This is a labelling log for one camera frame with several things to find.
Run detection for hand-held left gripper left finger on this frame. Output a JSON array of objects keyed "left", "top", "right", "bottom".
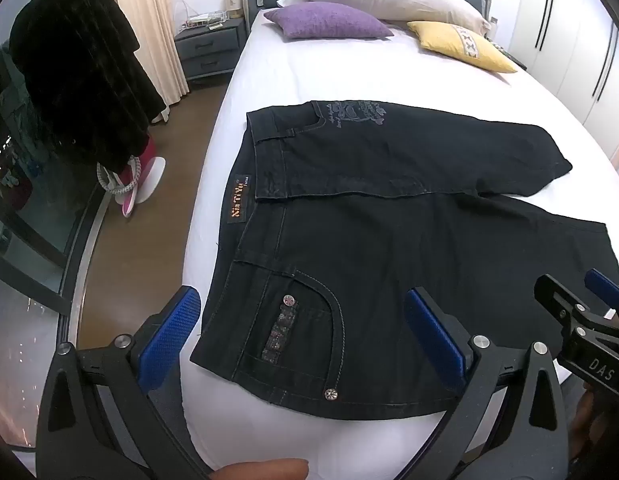
[{"left": 34, "top": 285, "right": 211, "bottom": 480}]

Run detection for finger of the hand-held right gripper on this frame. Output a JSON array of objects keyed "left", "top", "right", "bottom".
[
  {"left": 533, "top": 273, "right": 597, "bottom": 358},
  {"left": 583, "top": 267, "right": 619, "bottom": 343}
]

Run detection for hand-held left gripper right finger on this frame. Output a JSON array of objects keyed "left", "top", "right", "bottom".
[{"left": 403, "top": 286, "right": 576, "bottom": 480}]

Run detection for black denim pants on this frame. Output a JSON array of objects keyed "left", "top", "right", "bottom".
[{"left": 190, "top": 100, "right": 619, "bottom": 422}]

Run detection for person's right hand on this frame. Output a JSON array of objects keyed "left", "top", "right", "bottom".
[{"left": 570, "top": 385, "right": 619, "bottom": 463}]

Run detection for person's left hand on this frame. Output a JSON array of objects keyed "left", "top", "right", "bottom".
[{"left": 208, "top": 459, "right": 311, "bottom": 480}]

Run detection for white wardrobe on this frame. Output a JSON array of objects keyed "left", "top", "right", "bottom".
[{"left": 489, "top": 0, "right": 619, "bottom": 161}]

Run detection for yellow pillow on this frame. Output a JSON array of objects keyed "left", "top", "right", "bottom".
[{"left": 406, "top": 20, "right": 519, "bottom": 75}]

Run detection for black hanging garment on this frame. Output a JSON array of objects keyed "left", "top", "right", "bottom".
[{"left": 8, "top": 0, "right": 166, "bottom": 173}]

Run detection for grey nightstand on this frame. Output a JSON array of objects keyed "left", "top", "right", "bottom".
[{"left": 174, "top": 17, "right": 250, "bottom": 83}]

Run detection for white bed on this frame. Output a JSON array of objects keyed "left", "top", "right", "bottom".
[{"left": 182, "top": 7, "right": 619, "bottom": 480}]

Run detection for beige curtain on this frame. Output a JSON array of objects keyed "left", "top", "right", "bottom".
[{"left": 108, "top": 0, "right": 191, "bottom": 98}]

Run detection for clear plastic box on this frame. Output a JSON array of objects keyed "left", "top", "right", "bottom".
[{"left": 176, "top": 0, "right": 225, "bottom": 31}]

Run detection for purple pillow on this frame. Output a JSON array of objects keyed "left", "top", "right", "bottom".
[{"left": 264, "top": 1, "right": 395, "bottom": 41}]

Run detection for black wardrobe handle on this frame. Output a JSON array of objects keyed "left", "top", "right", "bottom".
[
  {"left": 535, "top": 0, "right": 559, "bottom": 52},
  {"left": 591, "top": 24, "right": 619, "bottom": 102}
]

